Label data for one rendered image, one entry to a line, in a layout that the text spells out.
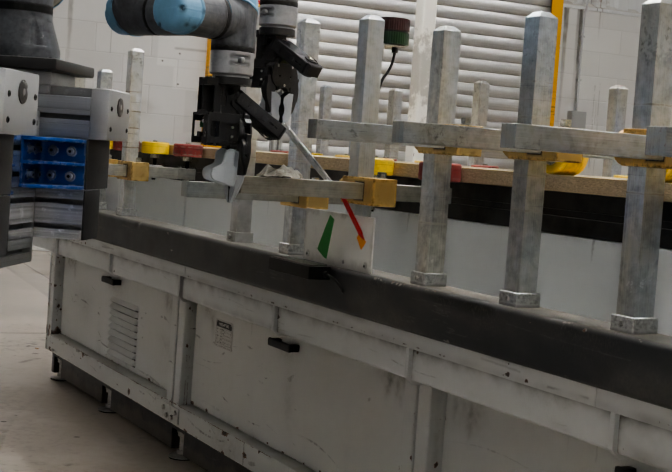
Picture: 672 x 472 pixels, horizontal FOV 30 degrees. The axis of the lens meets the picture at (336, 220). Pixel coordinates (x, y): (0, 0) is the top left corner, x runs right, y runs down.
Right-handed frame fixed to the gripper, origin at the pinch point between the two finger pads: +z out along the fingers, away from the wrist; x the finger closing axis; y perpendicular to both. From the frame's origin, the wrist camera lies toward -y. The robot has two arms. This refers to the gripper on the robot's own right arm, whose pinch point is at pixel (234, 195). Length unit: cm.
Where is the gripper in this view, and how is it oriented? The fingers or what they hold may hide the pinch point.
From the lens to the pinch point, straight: 216.2
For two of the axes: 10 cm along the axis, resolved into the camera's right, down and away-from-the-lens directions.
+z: -0.7, 10.0, 0.5
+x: 4.8, 0.8, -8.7
